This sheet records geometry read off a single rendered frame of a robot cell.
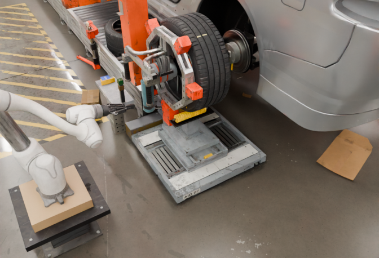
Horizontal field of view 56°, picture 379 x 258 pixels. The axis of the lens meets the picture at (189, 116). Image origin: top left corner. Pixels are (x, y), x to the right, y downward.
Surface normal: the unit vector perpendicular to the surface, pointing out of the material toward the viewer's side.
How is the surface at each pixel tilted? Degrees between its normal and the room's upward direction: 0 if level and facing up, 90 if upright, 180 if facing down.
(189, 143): 0
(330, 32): 90
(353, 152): 2
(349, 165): 2
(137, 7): 90
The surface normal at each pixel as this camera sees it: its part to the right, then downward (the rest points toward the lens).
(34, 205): 0.00, -0.80
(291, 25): -0.85, 0.32
